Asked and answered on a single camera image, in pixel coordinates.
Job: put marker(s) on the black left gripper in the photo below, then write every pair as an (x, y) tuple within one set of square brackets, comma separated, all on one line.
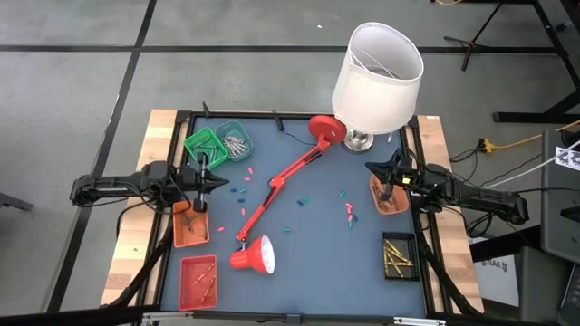
[(197, 181)]

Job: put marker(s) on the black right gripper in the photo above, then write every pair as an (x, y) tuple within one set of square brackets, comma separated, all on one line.
[(403, 179)]

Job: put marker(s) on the orange crayon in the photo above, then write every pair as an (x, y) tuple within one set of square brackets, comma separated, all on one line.
[(196, 217)]

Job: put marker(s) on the yellow crayon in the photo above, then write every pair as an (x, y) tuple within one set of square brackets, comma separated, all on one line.
[(396, 270), (393, 248), (386, 265)]

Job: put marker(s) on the red-orange crayon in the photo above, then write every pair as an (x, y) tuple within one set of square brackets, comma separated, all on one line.
[(204, 274)]

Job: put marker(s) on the tan brown crayon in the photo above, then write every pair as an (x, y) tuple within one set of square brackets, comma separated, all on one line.
[(402, 263)]

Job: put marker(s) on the red-brown crayon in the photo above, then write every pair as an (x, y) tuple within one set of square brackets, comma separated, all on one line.
[(208, 290)]

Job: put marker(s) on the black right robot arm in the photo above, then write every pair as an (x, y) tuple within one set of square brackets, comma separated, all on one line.
[(476, 197)]

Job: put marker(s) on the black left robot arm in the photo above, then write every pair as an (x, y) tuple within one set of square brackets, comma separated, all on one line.
[(118, 185)]

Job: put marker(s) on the green mesh basket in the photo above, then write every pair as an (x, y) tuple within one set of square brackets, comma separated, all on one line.
[(220, 163)]

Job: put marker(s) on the orange plastic bin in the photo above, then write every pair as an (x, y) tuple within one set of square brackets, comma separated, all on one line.
[(376, 199)]

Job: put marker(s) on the teal plastic bin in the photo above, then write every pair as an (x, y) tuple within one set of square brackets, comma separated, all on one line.
[(222, 127)]

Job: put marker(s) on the orange mesh basket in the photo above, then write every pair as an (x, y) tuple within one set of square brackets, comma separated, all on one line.
[(190, 242)]

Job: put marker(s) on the red desk lamp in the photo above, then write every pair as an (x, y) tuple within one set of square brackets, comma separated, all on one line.
[(328, 129)]

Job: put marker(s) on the black mesh basket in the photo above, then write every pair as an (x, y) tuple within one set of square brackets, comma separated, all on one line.
[(414, 242)]

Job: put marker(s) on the white-shade table lamp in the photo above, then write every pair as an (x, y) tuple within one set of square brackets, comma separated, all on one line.
[(376, 90)]

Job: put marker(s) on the black power plug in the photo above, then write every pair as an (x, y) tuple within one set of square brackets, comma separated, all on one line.
[(279, 122)]

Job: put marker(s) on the wooden side board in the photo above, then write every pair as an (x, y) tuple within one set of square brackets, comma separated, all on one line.
[(455, 253), (129, 253)]

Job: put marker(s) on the red mesh basket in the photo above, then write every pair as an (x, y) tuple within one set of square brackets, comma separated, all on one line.
[(188, 296)]

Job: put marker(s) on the black tripod stand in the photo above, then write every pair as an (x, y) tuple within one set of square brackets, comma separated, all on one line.
[(473, 44)]

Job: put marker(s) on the white cardboard box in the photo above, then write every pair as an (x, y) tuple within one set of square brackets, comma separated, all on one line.
[(494, 280)]

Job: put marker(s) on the grey cabinet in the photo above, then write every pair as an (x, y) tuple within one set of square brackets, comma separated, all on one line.
[(559, 217)]

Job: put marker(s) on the black-white marker tag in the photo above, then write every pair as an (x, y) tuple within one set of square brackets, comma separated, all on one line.
[(568, 158)]

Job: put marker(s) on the dark grey tower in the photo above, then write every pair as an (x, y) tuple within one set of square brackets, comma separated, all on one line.
[(539, 285)]

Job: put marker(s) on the black rig beam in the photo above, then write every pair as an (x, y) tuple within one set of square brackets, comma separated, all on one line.
[(68, 317)]

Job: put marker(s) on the grey furniture foot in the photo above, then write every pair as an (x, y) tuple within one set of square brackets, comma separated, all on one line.
[(16, 201)]

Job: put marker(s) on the black desk frame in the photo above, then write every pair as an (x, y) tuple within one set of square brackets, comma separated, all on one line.
[(534, 117)]

